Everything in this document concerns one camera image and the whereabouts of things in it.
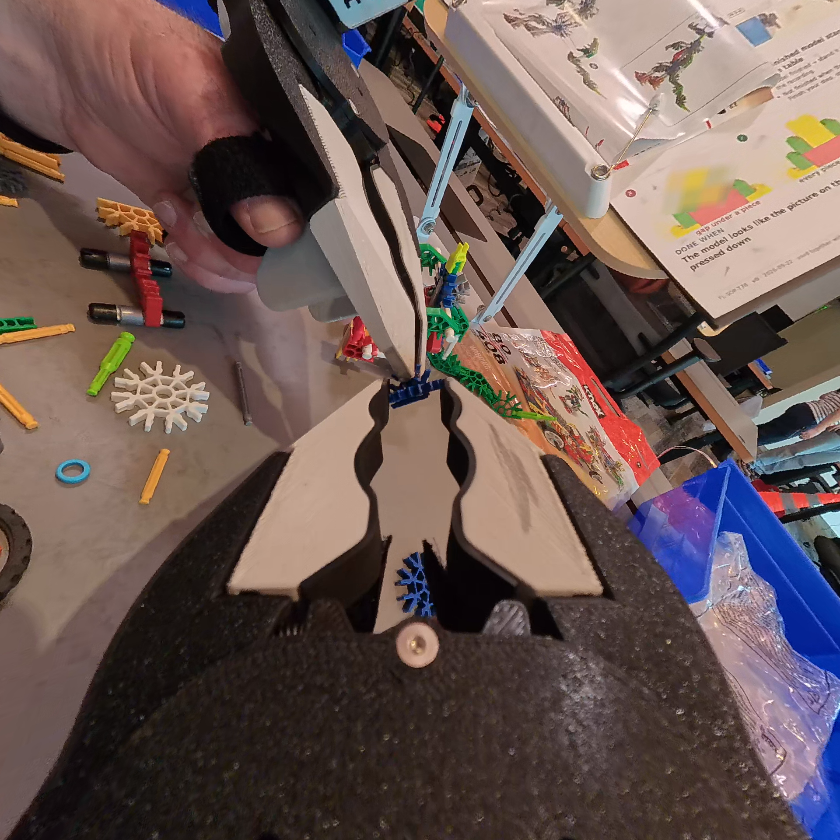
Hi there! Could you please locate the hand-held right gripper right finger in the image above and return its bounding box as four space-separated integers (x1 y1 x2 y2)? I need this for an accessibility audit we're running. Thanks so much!
440 382 605 601

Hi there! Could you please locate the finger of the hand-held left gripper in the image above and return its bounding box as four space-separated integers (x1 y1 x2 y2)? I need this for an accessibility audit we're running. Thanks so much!
369 164 431 378
299 84 421 375

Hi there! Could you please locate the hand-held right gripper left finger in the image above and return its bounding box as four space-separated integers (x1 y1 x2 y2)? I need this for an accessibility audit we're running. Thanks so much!
225 381 391 601

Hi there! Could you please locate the blue snowflake connector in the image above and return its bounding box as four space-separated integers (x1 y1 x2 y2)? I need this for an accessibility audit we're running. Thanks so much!
395 551 437 618
388 371 447 409

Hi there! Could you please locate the person's left hand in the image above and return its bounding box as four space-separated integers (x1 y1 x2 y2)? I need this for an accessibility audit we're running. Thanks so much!
0 0 307 294

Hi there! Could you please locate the colourful construction toy model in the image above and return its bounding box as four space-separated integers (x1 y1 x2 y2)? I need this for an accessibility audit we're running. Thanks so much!
336 241 557 422

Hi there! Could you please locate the orange red toy package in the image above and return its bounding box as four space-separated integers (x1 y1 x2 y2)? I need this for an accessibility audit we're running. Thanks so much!
453 325 662 513

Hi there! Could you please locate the short yellow rod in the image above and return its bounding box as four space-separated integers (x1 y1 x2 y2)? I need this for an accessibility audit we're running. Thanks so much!
0 323 76 345
139 448 172 505
0 382 39 431

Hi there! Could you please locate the white wooden book stand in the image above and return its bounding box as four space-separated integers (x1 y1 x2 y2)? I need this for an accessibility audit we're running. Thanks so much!
415 0 667 326

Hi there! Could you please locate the white snowflake connector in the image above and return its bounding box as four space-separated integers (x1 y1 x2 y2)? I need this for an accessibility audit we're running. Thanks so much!
110 361 211 435

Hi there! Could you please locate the yellow snowflake connector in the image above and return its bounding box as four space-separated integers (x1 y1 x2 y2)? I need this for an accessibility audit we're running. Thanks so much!
96 197 165 245

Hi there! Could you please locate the red connector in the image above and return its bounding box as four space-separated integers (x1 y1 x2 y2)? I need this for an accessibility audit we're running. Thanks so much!
129 230 165 328

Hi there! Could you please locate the short lime green rod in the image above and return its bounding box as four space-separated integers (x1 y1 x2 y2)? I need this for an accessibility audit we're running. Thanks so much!
87 331 137 398

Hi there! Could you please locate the clear plastic parts bag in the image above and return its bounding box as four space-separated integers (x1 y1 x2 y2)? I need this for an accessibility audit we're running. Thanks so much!
692 530 840 818

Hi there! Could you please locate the long yellow rod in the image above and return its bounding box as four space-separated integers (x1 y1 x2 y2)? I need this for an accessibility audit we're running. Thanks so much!
0 133 67 185

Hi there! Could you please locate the orange traffic cone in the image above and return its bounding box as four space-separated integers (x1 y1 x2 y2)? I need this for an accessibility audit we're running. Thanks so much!
755 489 840 526

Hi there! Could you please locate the black rubber tyre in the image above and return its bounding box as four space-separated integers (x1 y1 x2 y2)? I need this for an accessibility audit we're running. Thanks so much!
0 504 34 601

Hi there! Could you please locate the model picture instruction booklet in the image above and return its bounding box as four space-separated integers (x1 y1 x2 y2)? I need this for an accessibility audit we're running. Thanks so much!
486 0 788 148

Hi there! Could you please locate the block picture instruction sheet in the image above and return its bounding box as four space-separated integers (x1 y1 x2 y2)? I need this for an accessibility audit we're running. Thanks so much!
610 52 840 319

